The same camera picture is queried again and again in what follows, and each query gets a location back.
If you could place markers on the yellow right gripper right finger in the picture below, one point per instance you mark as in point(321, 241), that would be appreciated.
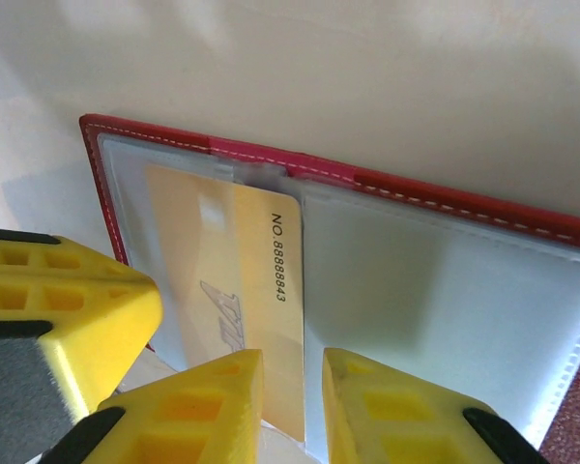
point(391, 420)

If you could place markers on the red card holder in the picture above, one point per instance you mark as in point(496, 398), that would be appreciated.
point(415, 290)

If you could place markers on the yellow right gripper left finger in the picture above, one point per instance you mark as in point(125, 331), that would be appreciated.
point(198, 415)

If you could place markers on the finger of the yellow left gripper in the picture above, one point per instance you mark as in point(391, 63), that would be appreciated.
point(77, 299)

